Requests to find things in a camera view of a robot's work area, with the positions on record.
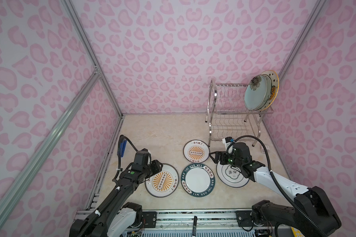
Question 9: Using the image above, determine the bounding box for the chrome two-tier dish rack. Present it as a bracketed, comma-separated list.
[205, 77, 274, 146]

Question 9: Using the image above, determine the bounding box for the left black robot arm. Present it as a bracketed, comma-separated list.
[69, 149, 163, 237]

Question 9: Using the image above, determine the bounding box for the cream plate with red berries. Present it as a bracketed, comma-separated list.
[263, 74, 273, 110]

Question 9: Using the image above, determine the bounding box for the small orange sunburst plate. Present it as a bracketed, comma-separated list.
[183, 140, 210, 164]

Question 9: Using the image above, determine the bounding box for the teal flower plate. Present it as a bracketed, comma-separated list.
[244, 75, 268, 110]

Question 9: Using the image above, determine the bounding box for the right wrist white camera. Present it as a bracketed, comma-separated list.
[222, 137, 234, 154]

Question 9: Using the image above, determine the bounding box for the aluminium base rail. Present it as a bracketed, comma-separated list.
[68, 207, 327, 237]

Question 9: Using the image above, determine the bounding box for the dark green rimmed plate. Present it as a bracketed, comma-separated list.
[181, 164, 216, 198]

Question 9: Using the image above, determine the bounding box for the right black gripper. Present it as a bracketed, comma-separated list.
[209, 151, 244, 169]

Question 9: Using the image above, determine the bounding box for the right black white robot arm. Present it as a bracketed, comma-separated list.
[209, 142, 342, 237]

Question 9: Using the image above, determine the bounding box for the black marker pen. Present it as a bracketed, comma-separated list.
[192, 216, 198, 237]

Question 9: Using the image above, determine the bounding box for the large orange sunburst plate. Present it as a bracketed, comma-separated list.
[145, 164, 179, 198]

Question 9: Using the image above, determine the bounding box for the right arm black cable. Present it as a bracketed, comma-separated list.
[226, 135, 328, 237]

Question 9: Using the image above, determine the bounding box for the cat and stars plate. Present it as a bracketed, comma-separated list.
[260, 70, 280, 111]

